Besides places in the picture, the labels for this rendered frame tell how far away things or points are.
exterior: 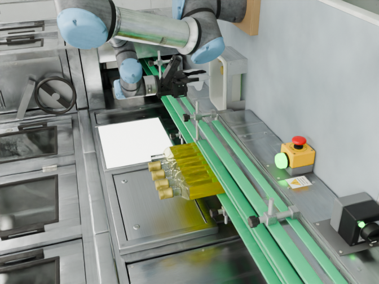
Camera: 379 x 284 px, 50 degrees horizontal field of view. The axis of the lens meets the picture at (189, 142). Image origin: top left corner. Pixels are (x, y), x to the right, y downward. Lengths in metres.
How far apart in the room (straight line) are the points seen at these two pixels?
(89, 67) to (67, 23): 1.19
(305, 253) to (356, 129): 0.31
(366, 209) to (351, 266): 0.13
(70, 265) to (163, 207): 0.37
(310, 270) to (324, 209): 0.19
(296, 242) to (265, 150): 0.38
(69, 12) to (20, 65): 1.22
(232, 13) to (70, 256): 0.97
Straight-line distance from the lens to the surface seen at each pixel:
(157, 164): 1.47
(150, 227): 1.42
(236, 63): 1.51
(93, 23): 1.06
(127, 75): 1.39
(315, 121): 1.16
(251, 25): 1.40
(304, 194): 1.12
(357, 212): 0.96
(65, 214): 1.61
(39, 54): 2.22
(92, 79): 2.27
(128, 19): 1.15
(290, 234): 1.02
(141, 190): 1.59
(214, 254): 1.37
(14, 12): 5.00
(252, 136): 1.36
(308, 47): 1.15
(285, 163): 1.16
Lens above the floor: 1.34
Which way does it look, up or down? 13 degrees down
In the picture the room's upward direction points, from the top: 100 degrees counter-clockwise
